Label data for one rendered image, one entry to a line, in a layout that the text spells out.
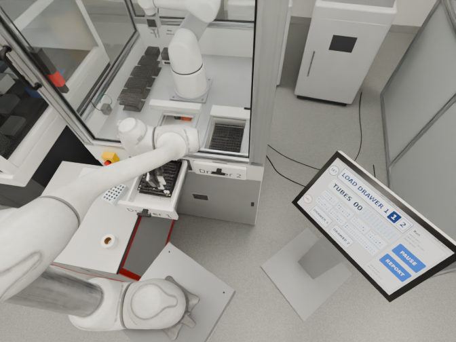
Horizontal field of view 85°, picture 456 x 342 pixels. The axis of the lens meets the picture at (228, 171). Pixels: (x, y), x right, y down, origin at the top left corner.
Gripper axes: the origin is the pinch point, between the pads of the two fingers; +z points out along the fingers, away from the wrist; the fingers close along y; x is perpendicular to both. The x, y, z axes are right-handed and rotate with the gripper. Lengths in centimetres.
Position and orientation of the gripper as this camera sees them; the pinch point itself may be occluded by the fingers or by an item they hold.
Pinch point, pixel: (160, 182)
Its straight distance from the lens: 124.7
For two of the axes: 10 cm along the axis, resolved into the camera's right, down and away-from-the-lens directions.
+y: -1.7, 8.4, -5.1
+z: 0.4, 5.3, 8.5
